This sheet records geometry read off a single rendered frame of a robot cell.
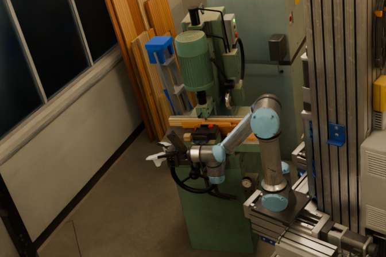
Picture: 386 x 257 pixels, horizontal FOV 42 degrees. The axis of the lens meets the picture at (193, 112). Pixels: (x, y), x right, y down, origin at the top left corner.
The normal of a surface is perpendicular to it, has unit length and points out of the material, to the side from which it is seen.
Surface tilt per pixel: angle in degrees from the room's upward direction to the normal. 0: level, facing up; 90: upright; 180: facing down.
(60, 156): 90
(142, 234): 0
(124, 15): 87
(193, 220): 90
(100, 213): 1
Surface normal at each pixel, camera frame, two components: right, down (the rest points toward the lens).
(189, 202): -0.28, 0.53
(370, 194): -0.63, 0.49
